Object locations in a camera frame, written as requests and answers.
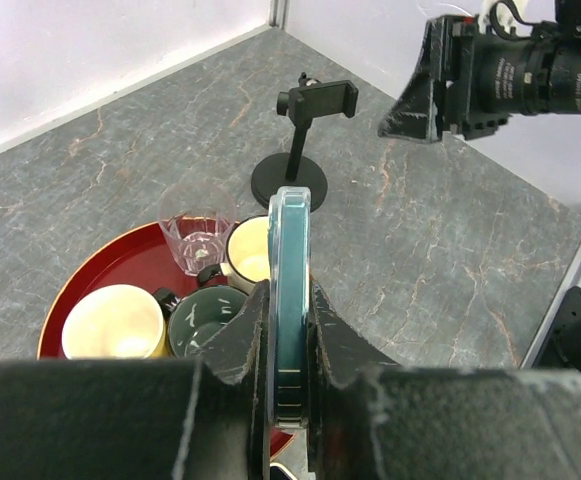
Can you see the black phone stand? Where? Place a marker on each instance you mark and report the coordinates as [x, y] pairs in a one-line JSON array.
[[309, 100]]

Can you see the black phone pink case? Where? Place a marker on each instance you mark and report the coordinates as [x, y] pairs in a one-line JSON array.
[[280, 472]]

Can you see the dark green mug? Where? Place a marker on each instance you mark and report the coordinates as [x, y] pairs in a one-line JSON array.
[[192, 320]]

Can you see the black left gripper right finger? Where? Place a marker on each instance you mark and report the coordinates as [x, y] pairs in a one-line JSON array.
[[374, 419]]

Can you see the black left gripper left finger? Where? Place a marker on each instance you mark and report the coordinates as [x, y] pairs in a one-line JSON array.
[[197, 418]]

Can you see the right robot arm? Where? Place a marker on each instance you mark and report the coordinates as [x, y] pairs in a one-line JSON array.
[[534, 75]]

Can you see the yellow mug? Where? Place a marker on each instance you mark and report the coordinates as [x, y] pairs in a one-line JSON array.
[[118, 321]]

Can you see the cream glass mug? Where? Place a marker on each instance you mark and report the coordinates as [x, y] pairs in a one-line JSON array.
[[246, 256]]

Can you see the black phone clear case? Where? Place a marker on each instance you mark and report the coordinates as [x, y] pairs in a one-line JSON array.
[[289, 261]]

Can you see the clear plastic tumbler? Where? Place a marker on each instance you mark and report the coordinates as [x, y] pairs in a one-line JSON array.
[[195, 219]]

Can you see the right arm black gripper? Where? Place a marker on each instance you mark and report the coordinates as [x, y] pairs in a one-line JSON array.
[[453, 49]]

